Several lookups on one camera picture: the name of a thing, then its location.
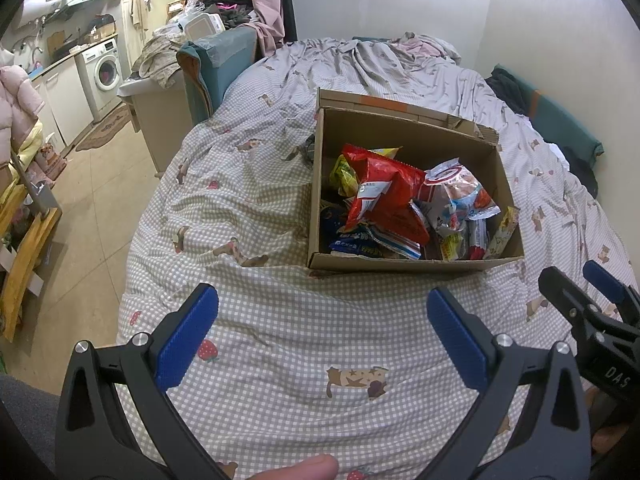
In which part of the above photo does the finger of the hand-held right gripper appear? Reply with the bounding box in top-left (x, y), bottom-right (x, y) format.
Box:
top-left (582, 260), bottom-right (640, 331)
top-left (539, 266), bottom-right (608, 356)

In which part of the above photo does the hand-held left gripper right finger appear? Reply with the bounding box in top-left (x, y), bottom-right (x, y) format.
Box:
top-left (426, 287), bottom-right (593, 480)

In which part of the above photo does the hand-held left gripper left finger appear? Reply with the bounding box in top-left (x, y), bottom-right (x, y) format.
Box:
top-left (54, 282), bottom-right (236, 480)

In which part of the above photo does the blue snack bag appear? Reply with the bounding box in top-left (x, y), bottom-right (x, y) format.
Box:
top-left (328, 225), bottom-right (423, 261)

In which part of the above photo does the cardboard box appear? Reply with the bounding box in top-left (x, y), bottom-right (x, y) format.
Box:
top-left (306, 87), bottom-right (526, 273)

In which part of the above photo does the person's right hand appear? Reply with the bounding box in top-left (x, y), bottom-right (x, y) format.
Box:
top-left (584, 389), bottom-right (640, 467)

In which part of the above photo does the person's left hand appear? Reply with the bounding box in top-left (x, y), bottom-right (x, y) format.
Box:
top-left (247, 454), bottom-right (340, 480)

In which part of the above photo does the small yellow red packet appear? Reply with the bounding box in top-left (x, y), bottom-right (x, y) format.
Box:
top-left (436, 230), bottom-right (468, 261)

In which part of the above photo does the checkered printed quilt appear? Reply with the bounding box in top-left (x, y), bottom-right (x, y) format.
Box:
top-left (117, 37), bottom-right (640, 480)

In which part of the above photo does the yellow printed snack packet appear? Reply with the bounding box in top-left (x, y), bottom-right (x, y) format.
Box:
top-left (484, 206), bottom-right (522, 260)

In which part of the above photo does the small red blue packet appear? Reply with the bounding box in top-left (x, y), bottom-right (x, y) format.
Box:
top-left (467, 217), bottom-right (491, 260)

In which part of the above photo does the dark cloth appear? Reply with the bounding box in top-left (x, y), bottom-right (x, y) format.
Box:
top-left (565, 152), bottom-right (599, 200)

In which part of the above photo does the white red snack bag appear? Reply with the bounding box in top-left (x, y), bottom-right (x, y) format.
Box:
top-left (417, 157), bottom-right (502, 233)

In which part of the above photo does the dark blue snack packet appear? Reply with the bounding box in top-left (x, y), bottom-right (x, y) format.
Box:
top-left (320, 199), bottom-right (353, 241)

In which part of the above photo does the yellow wooden rack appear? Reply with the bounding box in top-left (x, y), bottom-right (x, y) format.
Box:
top-left (0, 185), bottom-right (63, 343)

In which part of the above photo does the person's grey trouser leg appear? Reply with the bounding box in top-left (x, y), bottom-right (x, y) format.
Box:
top-left (0, 372), bottom-right (66, 480)

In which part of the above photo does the yellow green snack packet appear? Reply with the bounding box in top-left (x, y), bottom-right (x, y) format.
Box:
top-left (330, 154), bottom-right (361, 198)

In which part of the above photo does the dark clothing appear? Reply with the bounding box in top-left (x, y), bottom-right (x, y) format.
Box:
top-left (484, 67), bottom-right (538, 116)

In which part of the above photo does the beige side table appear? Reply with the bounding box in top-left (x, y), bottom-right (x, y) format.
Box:
top-left (117, 77), bottom-right (196, 176)

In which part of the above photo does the brown floor mat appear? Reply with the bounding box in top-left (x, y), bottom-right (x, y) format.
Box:
top-left (75, 104), bottom-right (133, 153)

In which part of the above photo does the white kitchen cabinet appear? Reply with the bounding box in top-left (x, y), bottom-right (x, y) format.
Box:
top-left (30, 52), bottom-right (96, 148)

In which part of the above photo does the white washing machine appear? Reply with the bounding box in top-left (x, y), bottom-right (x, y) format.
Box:
top-left (80, 37), bottom-right (125, 113)

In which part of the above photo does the crumpled patterned cloth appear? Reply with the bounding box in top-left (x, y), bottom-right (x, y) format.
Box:
top-left (131, 27), bottom-right (188, 91)

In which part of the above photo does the pink puffy jacket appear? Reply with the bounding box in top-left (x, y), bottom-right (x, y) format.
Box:
top-left (0, 65), bottom-right (46, 153)

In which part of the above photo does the pink crumpled sheet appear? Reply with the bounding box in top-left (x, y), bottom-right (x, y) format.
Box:
top-left (385, 32), bottom-right (463, 66)

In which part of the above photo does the white plastic container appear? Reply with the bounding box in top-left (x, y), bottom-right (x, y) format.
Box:
top-left (177, 12), bottom-right (226, 43)

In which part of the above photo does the hanging white towel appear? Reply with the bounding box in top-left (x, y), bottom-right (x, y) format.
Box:
top-left (130, 0), bottom-right (155, 31)

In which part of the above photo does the pile of dark clothes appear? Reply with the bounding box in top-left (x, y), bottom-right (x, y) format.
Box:
top-left (200, 0), bottom-right (258, 28)

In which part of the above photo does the pink hanging cloth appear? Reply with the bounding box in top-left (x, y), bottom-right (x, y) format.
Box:
top-left (247, 0), bottom-right (288, 58)

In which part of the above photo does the black vertical pole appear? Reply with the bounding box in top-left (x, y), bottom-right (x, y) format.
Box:
top-left (279, 0), bottom-right (299, 43)

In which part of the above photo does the teal padded bed frame section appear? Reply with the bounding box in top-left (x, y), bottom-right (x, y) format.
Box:
top-left (492, 64), bottom-right (605, 161)
top-left (176, 25), bottom-right (261, 126)

